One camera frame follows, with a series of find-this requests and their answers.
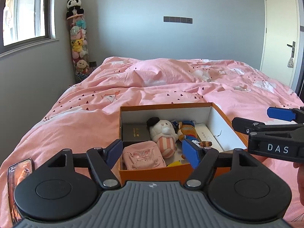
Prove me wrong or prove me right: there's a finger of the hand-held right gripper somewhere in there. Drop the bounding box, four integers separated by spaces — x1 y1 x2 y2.
231 117 304 136
266 106 304 124

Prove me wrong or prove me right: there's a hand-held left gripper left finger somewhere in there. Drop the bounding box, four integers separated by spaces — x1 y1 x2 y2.
46 139 123 188

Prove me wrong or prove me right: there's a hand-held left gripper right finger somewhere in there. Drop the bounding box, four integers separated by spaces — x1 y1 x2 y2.
182 138 259 188

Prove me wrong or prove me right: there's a yellow small toy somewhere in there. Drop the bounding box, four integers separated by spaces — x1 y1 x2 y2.
166 161 190 167

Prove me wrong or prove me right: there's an orange bear plush keychain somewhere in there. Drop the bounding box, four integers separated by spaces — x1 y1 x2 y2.
177 121 213 159

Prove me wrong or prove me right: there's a long white card box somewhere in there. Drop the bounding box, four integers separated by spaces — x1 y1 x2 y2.
197 123 225 153

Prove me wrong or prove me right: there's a pink fabric pouch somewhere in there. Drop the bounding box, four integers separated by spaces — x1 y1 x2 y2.
122 141 167 171

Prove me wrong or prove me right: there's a small brown gift box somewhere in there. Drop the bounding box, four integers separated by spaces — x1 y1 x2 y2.
122 123 152 143

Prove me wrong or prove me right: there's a white dog plush toy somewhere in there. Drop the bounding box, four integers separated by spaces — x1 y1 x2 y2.
146 117 179 158

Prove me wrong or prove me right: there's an orange cardboard box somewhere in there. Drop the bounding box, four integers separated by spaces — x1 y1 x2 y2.
118 102 249 186

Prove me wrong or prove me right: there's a pink printed duvet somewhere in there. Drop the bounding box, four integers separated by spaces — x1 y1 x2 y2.
0 56 304 228

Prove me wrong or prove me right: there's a dark vertical panel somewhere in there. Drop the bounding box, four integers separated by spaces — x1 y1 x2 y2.
293 28 304 95

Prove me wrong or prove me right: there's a white door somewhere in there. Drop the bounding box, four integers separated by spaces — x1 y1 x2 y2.
259 0 301 87

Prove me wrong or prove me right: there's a black smartphone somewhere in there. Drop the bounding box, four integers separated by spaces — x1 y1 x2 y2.
7 158 36 228

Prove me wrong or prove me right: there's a clear tube of plush toys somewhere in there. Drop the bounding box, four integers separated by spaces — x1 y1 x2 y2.
66 14 92 82

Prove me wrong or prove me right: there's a panda plush toy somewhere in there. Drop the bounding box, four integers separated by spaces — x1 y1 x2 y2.
66 0 85 17

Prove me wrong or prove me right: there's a window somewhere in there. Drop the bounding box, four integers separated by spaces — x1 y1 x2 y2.
0 0 60 57

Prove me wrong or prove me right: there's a black door handle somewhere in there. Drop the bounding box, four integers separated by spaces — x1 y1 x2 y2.
287 41 296 59

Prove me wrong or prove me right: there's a grey wall switch panel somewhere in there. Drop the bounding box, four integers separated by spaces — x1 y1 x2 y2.
163 16 193 24

